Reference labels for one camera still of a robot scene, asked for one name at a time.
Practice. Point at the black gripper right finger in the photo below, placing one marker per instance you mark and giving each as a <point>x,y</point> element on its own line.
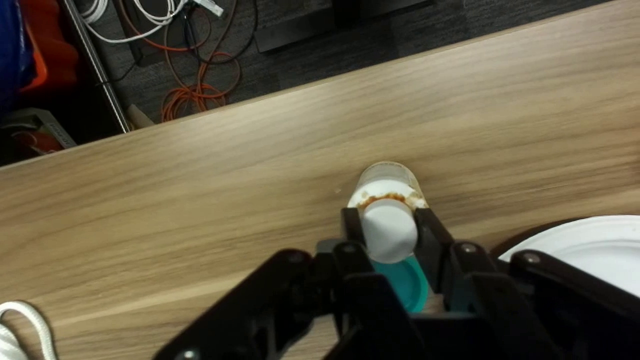
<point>487,300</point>

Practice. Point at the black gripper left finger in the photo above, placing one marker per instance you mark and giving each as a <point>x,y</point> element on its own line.
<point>361,300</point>

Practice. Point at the pill bottle green label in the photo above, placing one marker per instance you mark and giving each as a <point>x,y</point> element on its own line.
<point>387,231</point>

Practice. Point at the white paper plate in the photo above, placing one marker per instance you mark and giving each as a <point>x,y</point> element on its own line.
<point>592,250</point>

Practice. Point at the grey metal bar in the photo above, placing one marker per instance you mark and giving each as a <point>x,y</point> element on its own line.
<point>101,73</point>

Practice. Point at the blue orange bag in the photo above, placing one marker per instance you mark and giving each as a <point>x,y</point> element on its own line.
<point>27,46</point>

